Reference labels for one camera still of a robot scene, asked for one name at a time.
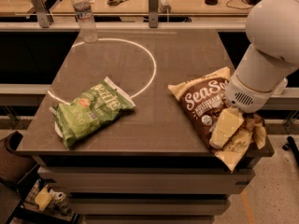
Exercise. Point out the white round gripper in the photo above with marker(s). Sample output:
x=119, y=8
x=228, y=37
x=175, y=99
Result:
x=246, y=95

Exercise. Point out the brown sea salt chip bag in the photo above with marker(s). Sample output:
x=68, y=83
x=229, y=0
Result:
x=202, y=100

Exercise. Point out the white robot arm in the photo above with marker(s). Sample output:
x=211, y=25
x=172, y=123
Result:
x=272, y=28

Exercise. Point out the green kettle chip bag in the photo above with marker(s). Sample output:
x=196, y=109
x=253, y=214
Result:
x=90, y=111

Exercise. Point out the clear plastic water bottle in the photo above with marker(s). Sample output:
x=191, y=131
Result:
x=85, y=19

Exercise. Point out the white power strip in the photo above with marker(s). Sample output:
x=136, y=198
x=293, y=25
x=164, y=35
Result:
x=164, y=6

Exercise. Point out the can on cart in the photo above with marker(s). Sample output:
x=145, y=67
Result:
x=61, y=201

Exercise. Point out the yellow cloth on cart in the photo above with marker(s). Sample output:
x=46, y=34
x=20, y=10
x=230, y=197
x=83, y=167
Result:
x=43, y=199

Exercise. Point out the brown chair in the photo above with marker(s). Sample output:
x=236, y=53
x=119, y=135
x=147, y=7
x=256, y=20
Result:
x=13, y=166

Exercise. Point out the grey metal bracket middle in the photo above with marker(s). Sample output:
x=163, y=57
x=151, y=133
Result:
x=153, y=13

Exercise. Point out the grey metal bracket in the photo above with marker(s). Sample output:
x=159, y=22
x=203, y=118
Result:
x=153, y=13
x=42, y=13

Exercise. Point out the black handled scissors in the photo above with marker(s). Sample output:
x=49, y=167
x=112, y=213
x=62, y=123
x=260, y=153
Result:
x=114, y=3

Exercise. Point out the grey metal bracket left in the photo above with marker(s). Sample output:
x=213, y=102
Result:
x=42, y=13

